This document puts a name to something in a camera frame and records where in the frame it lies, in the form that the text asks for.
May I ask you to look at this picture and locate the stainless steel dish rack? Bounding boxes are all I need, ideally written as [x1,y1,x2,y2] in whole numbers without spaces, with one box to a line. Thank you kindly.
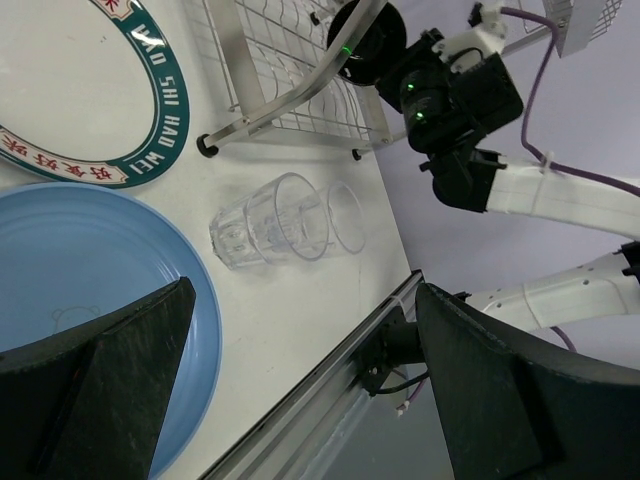
[196,1,620,157]

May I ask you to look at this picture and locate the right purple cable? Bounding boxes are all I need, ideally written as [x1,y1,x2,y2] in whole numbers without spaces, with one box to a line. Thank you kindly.
[494,4,640,199]

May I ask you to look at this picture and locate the black bowl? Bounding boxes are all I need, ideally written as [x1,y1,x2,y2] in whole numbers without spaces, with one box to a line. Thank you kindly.
[337,3,407,87]

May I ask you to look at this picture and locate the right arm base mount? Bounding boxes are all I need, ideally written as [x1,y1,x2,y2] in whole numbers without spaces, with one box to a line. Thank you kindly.
[353,306,430,397]

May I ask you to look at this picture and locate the blue plate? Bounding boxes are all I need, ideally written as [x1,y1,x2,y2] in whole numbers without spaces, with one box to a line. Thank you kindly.
[1,183,222,479]

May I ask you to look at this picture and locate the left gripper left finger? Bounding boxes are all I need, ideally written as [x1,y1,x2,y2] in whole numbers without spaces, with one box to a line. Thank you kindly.
[1,277,196,479]

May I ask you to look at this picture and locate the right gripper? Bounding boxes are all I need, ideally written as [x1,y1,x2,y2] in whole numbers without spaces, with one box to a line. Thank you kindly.
[349,3,430,85]

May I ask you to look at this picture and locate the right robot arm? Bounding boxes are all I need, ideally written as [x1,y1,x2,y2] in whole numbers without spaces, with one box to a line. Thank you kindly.
[342,3,639,331]

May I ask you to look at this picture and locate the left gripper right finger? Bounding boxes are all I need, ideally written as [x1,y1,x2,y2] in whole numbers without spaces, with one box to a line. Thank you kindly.
[416,284,639,479]

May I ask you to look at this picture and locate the clear glass cup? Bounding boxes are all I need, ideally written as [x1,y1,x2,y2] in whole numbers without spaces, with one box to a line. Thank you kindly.
[209,172,330,270]

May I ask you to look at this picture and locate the green rimmed white plate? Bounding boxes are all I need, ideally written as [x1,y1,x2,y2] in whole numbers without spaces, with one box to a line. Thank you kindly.
[1,1,190,189]

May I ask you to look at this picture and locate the aluminium table frame rail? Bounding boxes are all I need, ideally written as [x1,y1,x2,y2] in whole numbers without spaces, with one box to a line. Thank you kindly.
[201,270,424,479]

